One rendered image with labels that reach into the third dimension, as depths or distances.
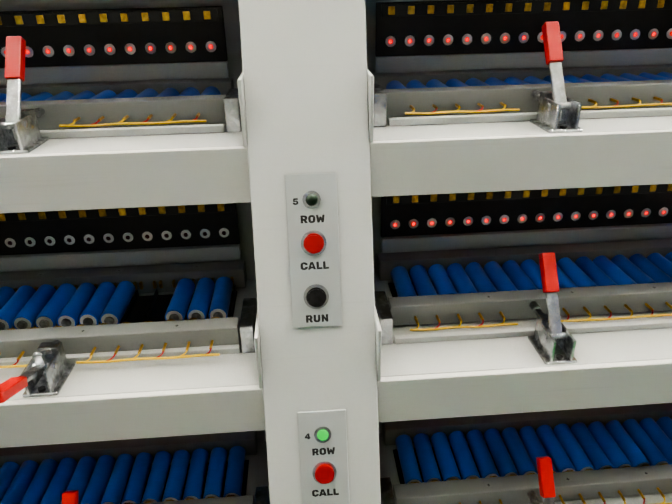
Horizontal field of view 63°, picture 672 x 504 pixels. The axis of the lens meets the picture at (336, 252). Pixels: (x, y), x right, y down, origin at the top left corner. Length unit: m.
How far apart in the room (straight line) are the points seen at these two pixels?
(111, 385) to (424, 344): 0.27
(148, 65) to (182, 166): 0.21
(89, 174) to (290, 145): 0.16
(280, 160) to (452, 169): 0.14
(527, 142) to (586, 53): 0.24
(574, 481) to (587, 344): 0.16
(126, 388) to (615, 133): 0.45
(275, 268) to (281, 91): 0.14
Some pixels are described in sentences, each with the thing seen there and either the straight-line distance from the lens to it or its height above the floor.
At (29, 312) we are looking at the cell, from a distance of 0.61.
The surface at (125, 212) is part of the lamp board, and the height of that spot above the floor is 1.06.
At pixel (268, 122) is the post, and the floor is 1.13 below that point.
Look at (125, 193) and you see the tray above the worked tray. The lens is 0.46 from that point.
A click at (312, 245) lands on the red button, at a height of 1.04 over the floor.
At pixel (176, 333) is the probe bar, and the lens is 0.51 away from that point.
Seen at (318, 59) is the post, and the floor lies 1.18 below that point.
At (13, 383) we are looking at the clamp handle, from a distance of 0.47.
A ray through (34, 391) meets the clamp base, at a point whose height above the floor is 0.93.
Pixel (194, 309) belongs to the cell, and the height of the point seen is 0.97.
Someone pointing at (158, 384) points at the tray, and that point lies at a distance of 0.49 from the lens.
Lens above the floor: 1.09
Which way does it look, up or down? 8 degrees down
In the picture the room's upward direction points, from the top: 2 degrees counter-clockwise
